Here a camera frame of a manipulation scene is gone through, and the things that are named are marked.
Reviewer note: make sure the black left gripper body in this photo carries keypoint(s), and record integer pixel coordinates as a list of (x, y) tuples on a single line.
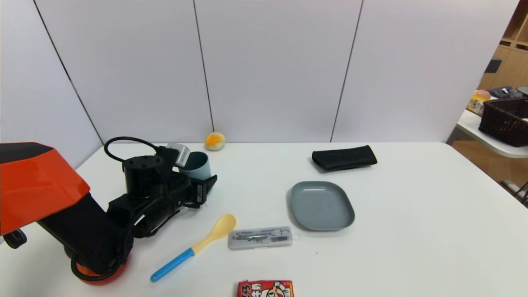
[(201, 192)]

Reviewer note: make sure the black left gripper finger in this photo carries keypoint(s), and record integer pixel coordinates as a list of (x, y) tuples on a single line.
[(210, 185)]

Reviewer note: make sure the blue-green plastic cup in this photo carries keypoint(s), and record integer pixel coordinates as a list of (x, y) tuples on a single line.
[(200, 165)]

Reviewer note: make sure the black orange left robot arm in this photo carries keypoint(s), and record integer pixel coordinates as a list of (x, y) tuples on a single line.
[(41, 185)]

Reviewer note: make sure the grey-blue square dish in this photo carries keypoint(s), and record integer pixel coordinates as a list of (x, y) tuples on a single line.
[(321, 206)]

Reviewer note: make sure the white orange plush ball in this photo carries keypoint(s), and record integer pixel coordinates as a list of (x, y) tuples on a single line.
[(215, 141)]

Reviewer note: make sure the clear plastic tool case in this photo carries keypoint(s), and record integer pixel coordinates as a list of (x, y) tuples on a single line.
[(260, 238)]

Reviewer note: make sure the red snack packet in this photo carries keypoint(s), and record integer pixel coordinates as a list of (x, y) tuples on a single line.
[(264, 289)]

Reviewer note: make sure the red apple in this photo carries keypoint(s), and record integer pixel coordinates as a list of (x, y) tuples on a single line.
[(107, 280)]

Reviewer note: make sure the black folded pouch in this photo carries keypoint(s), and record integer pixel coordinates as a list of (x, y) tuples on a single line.
[(344, 159)]

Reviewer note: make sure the yellow pink package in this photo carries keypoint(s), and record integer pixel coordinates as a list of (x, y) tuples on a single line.
[(477, 102)]

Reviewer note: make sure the white side table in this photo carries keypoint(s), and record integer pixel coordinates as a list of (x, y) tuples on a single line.
[(491, 142)]

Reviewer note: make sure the dark wicker basket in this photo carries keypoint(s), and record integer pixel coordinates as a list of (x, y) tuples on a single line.
[(503, 121)]

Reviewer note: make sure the dark blue cloth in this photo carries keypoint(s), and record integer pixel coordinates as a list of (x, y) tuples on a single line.
[(504, 92)]

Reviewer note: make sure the wooden shelf unit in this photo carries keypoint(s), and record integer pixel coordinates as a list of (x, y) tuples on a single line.
[(509, 70)]

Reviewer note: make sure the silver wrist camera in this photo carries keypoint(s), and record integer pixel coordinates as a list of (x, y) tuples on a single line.
[(179, 154)]

